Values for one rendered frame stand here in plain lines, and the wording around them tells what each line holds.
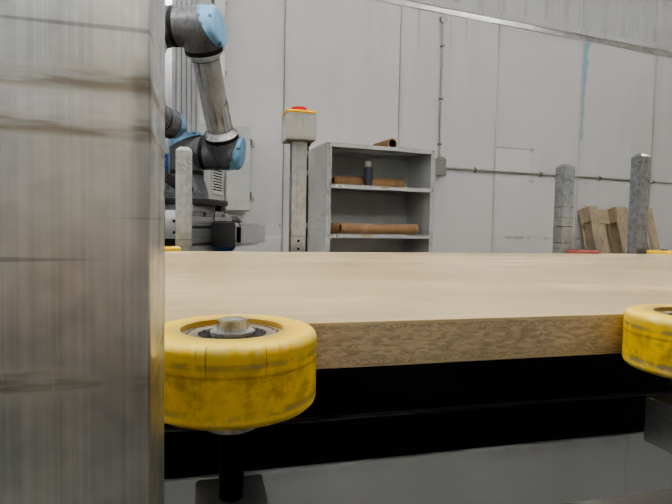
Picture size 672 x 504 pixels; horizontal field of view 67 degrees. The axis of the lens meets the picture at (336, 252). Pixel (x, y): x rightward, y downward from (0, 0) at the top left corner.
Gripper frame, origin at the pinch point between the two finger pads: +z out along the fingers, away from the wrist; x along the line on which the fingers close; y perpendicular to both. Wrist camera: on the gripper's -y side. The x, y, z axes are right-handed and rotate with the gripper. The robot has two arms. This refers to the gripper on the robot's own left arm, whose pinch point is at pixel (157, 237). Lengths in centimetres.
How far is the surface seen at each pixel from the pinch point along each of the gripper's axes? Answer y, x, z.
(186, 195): -7.2, 12.5, -9.7
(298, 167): -32.3, 12.5, -17.1
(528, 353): -32, 103, 4
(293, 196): -31.3, 12.5, -10.3
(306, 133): -33.8, 14.2, -24.8
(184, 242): -6.8, 12.5, 0.8
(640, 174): -130, 13, -20
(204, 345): -11, 110, 1
